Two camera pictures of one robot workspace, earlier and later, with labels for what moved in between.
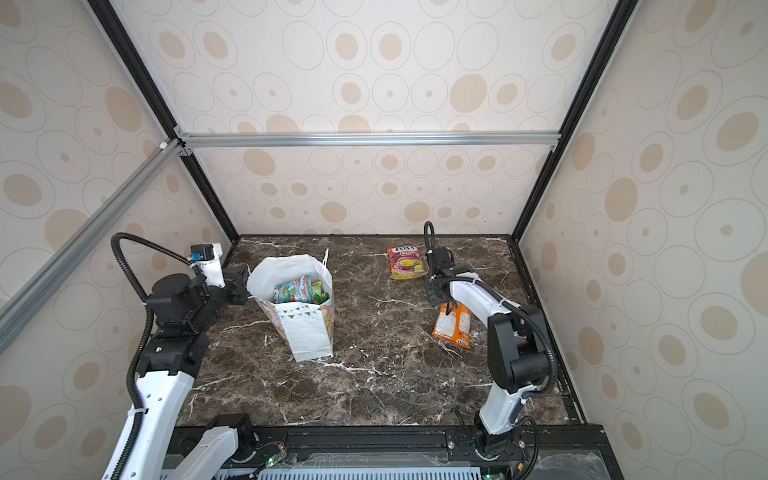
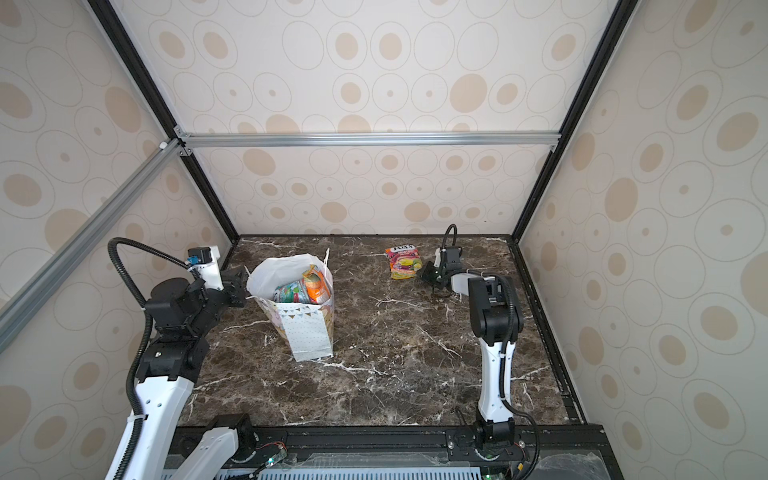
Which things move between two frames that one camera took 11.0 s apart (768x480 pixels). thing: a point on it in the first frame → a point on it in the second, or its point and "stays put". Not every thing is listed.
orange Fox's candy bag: x=455 y=326 → x=318 y=287
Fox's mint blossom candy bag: x=301 y=290 stays put
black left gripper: x=237 y=281 stays put
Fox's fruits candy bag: x=405 y=262 stays put
